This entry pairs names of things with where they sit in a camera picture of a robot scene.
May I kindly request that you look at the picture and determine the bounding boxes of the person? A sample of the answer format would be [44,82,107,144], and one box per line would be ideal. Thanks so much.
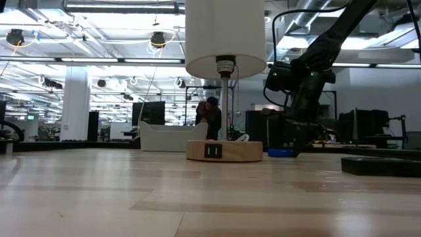
[195,96,223,141]

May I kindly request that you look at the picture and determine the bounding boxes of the black rectangular box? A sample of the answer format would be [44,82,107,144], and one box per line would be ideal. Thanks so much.
[341,156,421,178]

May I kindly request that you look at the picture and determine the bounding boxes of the black aluminium table frame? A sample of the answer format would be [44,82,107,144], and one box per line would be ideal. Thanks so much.
[0,140,421,161]

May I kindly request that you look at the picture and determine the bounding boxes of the white shade wooden base lamp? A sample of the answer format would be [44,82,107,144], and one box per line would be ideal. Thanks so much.
[184,0,268,163]

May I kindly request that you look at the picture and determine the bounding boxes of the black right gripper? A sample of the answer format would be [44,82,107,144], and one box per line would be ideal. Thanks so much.
[276,80,330,156]

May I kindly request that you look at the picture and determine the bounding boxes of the black monitor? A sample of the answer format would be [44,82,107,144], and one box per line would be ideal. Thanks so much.
[132,101,166,127]

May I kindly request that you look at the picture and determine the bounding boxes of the black ceiling cable reel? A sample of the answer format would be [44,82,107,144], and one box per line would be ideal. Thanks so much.
[150,31,166,49]
[5,28,26,46]

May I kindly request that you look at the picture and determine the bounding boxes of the silver ventilation duct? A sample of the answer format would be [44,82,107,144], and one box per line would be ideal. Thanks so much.
[268,0,332,62]

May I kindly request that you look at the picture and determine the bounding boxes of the black curved cable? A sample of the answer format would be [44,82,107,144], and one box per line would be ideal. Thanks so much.
[0,120,25,142]

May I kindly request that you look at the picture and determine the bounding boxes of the blue digital timer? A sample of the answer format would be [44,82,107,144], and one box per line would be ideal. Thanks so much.
[266,147,299,159]

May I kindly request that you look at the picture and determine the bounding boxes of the black tall cabinet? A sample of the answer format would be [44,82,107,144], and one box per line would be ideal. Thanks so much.
[87,111,99,142]

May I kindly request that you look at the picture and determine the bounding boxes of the white plastic bin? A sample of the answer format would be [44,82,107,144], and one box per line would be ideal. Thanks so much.
[138,120,209,153]

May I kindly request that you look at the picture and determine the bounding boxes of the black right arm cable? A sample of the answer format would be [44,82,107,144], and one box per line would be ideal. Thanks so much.
[262,0,355,109]

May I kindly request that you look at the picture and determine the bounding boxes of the white building pillar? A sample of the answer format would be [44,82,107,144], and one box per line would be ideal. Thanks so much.
[60,66,91,142]

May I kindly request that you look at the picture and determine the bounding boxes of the black workstation equipment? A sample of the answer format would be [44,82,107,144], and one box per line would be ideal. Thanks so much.
[338,108,409,149]

